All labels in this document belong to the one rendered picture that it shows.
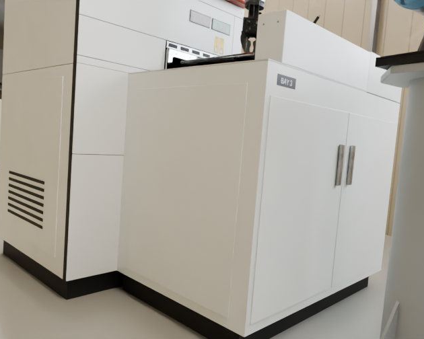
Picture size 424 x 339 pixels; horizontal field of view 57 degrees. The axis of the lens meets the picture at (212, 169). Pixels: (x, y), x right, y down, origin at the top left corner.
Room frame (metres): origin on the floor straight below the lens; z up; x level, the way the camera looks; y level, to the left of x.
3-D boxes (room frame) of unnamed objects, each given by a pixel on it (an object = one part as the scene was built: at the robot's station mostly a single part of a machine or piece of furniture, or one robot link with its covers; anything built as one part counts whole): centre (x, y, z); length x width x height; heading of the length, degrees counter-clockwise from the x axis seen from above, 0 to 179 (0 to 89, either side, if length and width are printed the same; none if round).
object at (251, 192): (1.58, -0.23, 0.41); 0.96 x 0.64 x 0.82; 136
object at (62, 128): (1.84, 0.44, 0.41); 0.82 x 0.70 x 0.82; 136
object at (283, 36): (1.29, -0.32, 0.89); 0.55 x 0.09 x 0.14; 136
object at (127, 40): (1.61, 0.19, 1.02); 0.81 x 0.03 x 0.40; 136
